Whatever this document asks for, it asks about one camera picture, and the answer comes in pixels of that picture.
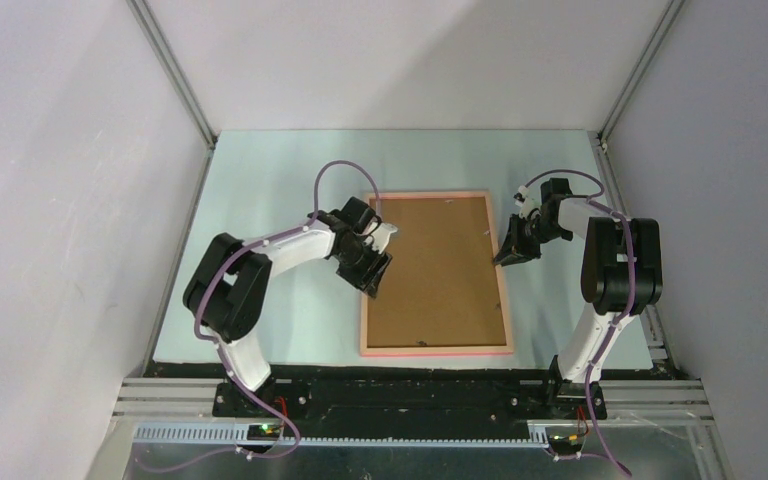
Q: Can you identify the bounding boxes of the left aluminium corner post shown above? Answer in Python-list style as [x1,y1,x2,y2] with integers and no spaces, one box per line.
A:
[126,0,218,150]

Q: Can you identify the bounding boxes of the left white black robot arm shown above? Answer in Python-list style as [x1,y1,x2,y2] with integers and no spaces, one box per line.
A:
[183,197,398,417]

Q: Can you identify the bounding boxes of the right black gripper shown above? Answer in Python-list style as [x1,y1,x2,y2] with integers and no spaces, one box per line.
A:
[495,213,569,267]

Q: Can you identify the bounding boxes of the aluminium front rail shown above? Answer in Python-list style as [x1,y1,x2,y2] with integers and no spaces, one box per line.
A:
[109,377,717,452]

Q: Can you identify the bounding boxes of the brown backing board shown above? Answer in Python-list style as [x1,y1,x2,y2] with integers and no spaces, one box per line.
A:
[365,197,509,350]

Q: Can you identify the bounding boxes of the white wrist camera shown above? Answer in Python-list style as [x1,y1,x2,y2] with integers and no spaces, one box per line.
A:
[362,221,398,253]
[513,185,540,220]

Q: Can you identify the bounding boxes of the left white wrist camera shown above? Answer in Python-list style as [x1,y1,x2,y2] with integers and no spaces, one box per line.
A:
[362,221,398,253]

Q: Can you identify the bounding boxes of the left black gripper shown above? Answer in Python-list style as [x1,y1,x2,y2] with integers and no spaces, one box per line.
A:
[334,237,392,300]

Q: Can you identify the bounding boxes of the orange wooden picture frame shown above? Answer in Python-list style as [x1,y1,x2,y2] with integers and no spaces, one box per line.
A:
[359,191,516,359]

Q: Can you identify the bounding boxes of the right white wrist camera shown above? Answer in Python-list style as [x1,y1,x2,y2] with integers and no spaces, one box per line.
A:
[513,185,540,220]

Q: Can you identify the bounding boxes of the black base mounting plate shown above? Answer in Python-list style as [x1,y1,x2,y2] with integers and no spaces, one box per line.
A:
[120,365,679,444]

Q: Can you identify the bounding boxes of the aluminium corner post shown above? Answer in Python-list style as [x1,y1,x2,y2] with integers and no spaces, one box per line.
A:
[126,0,218,150]
[597,0,687,144]

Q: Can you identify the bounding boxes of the right aluminium corner post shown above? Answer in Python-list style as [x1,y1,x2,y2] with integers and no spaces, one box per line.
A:
[597,0,687,144]

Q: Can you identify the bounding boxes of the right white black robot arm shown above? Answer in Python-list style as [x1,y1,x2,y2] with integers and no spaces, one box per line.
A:
[493,169,663,418]

